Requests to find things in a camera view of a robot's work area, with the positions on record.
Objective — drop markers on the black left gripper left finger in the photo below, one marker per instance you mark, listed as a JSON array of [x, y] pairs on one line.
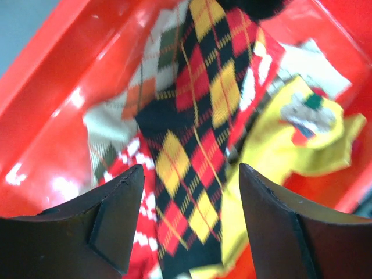
[[90, 236]]

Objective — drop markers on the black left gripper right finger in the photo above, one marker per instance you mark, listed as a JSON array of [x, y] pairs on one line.
[[293, 237]]

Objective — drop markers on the black red argyle sock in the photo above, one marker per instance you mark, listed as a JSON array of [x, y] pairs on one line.
[[188, 124]]

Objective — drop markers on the red white patterned sock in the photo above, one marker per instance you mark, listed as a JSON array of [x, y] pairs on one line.
[[144, 258]]

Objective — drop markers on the red plastic bin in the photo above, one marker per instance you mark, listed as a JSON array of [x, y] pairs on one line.
[[86, 53]]

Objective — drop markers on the yellow sock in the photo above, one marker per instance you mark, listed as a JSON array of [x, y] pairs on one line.
[[299, 131]]

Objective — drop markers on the beige argyle sock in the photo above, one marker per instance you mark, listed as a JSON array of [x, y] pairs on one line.
[[111, 123]]

